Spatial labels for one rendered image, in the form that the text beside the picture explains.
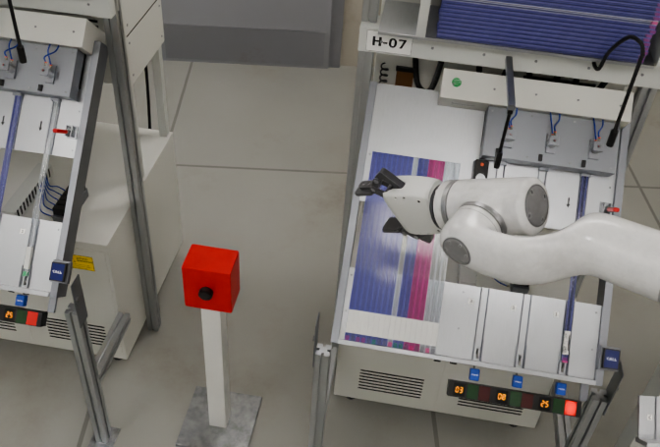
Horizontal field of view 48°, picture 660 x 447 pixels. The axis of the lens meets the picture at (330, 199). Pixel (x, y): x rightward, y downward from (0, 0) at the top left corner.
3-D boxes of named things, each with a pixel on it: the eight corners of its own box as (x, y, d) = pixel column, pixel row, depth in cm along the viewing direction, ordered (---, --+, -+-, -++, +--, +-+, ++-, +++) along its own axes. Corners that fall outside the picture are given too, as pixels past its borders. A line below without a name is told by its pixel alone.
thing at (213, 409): (246, 458, 247) (242, 296, 197) (175, 446, 249) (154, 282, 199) (261, 398, 265) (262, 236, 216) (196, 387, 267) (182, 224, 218)
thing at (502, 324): (590, 378, 192) (594, 380, 189) (339, 338, 198) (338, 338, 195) (598, 306, 195) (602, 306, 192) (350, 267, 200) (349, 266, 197)
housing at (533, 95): (614, 135, 204) (631, 122, 190) (435, 110, 208) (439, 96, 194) (617, 106, 205) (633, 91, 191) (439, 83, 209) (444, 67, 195)
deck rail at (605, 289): (595, 383, 195) (602, 386, 189) (587, 382, 195) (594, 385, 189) (624, 120, 204) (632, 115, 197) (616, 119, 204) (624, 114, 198)
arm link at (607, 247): (641, 355, 94) (433, 265, 109) (684, 275, 102) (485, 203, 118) (653, 307, 88) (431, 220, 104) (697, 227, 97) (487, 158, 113)
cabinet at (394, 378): (530, 439, 259) (578, 319, 219) (332, 406, 264) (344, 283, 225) (522, 304, 309) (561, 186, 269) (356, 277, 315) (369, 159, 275)
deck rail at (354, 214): (339, 342, 200) (337, 343, 194) (331, 341, 201) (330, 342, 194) (377, 87, 209) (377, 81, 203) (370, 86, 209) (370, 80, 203)
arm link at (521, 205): (456, 248, 114) (485, 212, 119) (530, 251, 104) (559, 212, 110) (435, 202, 111) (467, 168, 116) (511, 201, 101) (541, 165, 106)
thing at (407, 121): (603, 238, 199) (609, 237, 194) (359, 202, 205) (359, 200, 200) (617, 119, 204) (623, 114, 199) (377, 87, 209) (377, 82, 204)
